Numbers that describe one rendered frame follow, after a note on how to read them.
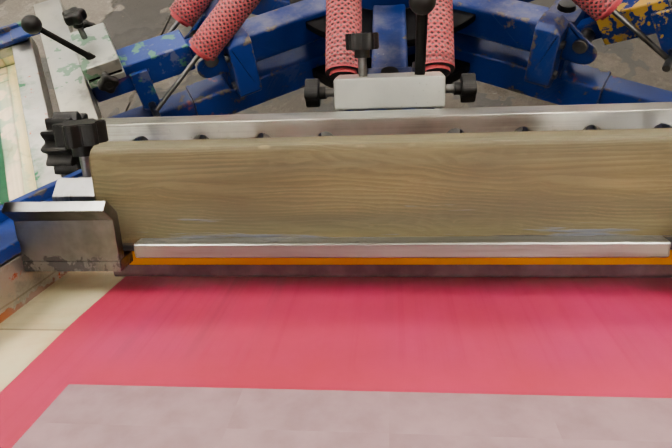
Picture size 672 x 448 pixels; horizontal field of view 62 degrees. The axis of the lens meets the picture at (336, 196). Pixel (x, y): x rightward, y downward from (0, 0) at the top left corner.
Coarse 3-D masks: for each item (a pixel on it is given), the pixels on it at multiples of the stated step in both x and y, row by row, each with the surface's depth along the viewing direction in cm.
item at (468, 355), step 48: (432, 288) 39; (480, 288) 38; (528, 288) 38; (576, 288) 38; (624, 288) 37; (432, 336) 33; (480, 336) 32; (528, 336) 32; (576, 336) 32; (624, 336) 32; (432, 384) 28; (480, 384) 28; (528, 384) 28; (576, 384) 28; (624, 384) 28; (432, 432) 25; (480, 432) 25; (528, 432) 25; (576, 432) 24; (624, 432) 24
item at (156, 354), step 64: (128, 320) 36; (192, 320) 36; (256, 320) 35; (320, 320) 35; (384, 320) 35; (64, 384) 30; (128, 384) 29; (192, 384) 29; (256, 384) 29; (320, 384) 29; (384, 384) 28
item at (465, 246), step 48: (144, 240) 38; (192, 240) 38; (240, 240) 38; (288, 240) 37; (336, 240) 37; (384, 240) 36; (432, 240) 36; (480, 240) 36; (528, 240) 35; (576, 240) 35; (624, 240) 35
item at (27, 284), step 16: (16, 256) 38; (0, 272) 36; (16, 272) 38; (32, 272) 40; (48, 272) 41; (64, 272) 44; (0, 288) 36; (16, 288) 38; (32, 288) 40; (0, 304) 36; (16, 304) 38; (0, 320) 36
